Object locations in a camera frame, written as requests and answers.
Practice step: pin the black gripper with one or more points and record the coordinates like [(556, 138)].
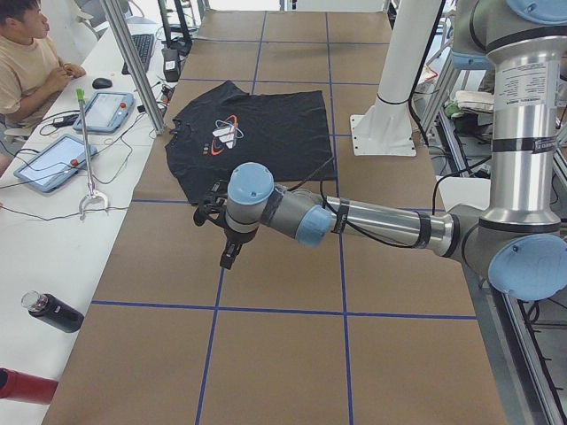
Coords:
[(236, 237)]

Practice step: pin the black printed t-shirt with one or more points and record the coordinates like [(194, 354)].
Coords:
[(227, 127)]

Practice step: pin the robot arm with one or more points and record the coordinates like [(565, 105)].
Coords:
[(514, 243)]

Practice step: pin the far blue teach pendant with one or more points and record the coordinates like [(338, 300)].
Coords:
[(106, 111)]

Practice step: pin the blue teach pendant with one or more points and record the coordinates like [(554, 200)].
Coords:
[(106, 111), (54, 165)]

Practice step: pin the black power box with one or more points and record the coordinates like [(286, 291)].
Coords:
[(171, 64)]

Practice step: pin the near blue teach pendant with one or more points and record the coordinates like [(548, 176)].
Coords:
[(54, 165)]

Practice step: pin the black water bottle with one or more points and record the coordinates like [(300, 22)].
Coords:
[(51, 310)]

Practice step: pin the black computer mouse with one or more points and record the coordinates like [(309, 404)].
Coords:
[(102, 83)]

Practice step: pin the metal reacher grabber tool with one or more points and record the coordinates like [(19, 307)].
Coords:
[(93, 196)]

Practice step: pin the black keyboard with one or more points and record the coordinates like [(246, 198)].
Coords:
[(144, 44)]

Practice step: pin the red bottle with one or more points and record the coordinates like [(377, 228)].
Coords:
[(22, 387)]

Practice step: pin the seated person beige shirt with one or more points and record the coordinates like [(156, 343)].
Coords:
[(32, 72)]

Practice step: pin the white central pedestal column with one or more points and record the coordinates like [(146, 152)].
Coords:
[(386, 128)]

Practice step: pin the aluminium frame post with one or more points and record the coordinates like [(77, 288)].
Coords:
[(128, 50)]

